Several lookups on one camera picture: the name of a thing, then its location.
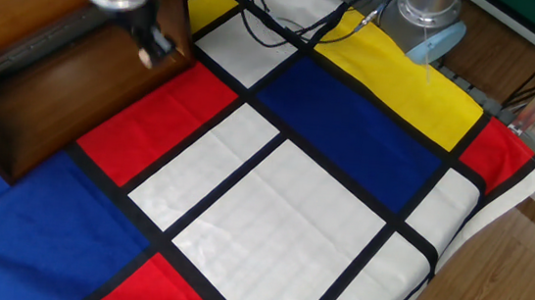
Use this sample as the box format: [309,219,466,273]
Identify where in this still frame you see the grey slotted table rail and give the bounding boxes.
[425,60,520,126]

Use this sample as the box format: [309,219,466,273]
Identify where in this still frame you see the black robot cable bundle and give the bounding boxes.
[230,0,406,61]

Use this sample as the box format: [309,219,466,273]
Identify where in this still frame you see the Mondrian pattern tablecloth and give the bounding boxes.
[0,0,535,300]

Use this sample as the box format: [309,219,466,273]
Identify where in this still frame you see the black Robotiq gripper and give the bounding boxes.
[107,0,183,68]

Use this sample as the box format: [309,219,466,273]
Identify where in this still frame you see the small wooden cube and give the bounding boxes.
[135,46,156,70]

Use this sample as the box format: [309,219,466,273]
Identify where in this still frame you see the brown wooden shelf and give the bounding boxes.
[0,0,200,203]

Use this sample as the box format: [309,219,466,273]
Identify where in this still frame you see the cable with silver plug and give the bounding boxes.
[315,1,383,51]

